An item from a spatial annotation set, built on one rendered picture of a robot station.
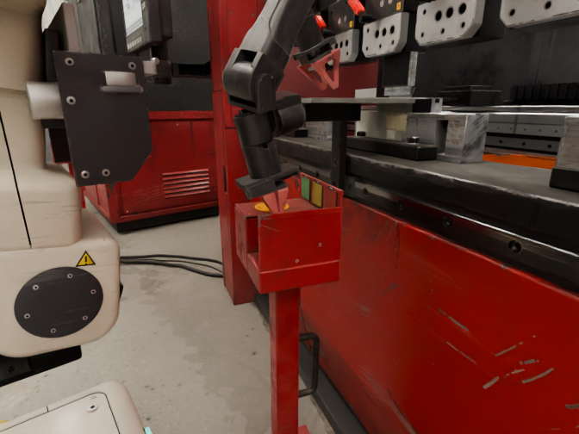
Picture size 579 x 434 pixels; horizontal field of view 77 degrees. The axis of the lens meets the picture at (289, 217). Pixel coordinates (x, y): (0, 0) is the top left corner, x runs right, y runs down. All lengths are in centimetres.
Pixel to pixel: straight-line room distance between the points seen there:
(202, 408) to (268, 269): 85
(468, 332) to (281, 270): 32
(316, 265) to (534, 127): 61
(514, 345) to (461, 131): 40
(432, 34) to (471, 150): 24
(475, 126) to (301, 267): 43
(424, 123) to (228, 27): 107
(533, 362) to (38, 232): 68
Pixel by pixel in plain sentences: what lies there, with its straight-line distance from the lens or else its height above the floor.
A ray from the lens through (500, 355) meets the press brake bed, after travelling 65.
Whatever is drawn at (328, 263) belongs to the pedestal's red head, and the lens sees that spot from 69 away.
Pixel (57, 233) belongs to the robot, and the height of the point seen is 82.
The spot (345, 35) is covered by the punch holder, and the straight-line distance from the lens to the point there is 114.
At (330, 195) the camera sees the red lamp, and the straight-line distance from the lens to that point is 69.
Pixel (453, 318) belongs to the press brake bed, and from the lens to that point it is 70.
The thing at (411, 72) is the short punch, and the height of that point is 106.
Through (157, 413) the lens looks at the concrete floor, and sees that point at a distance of 145.
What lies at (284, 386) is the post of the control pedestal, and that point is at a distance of 90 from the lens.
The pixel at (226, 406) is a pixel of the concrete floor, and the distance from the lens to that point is 141.
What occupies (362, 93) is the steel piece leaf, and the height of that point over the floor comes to 101.
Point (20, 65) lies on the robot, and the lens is 58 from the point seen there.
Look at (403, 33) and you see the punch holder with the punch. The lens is 94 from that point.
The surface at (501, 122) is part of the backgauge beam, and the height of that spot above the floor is 94.
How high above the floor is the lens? 98
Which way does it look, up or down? 17 degrees down
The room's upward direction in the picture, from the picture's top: straight up
